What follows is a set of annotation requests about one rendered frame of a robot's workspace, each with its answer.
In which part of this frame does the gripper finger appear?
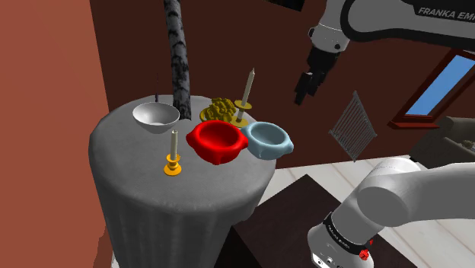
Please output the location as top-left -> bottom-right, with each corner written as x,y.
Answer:
294,72 -> 315,107
306,72 -> 327,98

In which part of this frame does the grey slatted grille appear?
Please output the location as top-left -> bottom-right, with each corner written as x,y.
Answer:
328,90 -> 378,163

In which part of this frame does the tall candle in brass holder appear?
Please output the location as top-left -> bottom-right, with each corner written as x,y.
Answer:
231,67 -> 257,129

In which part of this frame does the light blue bowl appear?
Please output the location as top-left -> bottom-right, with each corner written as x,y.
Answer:
240,121 -> 295,161

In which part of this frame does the yellow plate with gold lumps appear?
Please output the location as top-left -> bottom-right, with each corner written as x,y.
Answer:
199,97 -> 238,123

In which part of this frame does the red bowl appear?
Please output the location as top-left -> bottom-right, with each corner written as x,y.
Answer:
185,120 -> 250,166

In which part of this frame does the red-framed window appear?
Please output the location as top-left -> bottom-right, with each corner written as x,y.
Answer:
387,48 -> 475,130

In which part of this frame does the grey birch trunk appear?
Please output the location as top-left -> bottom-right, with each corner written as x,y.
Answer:
163,0 -> 193,121

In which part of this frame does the grey sofa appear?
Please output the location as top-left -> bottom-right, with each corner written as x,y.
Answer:
409,116 -> 475,170

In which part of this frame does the short candle in orange holder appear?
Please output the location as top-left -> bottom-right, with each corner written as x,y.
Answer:
163,129 -> 183,177

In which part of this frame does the white bowl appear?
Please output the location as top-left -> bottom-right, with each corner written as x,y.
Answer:
132,101 -> 181,136

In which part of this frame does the round table with grey cloth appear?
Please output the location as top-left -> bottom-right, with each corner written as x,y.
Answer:
88,94 -> 278,268

